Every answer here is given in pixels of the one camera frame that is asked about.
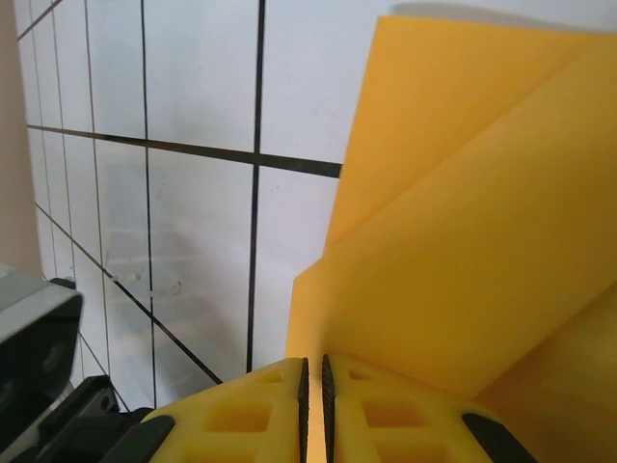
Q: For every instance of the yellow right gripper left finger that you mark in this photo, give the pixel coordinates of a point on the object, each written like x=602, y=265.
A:
x=241, y=424

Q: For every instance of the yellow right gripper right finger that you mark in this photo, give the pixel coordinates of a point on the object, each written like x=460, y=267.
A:
x=410, y=429

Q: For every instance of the yellow cloth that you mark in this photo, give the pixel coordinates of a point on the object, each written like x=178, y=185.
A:
x=458, y=217

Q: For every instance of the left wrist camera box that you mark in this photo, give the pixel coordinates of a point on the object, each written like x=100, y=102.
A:
x=29, y=328

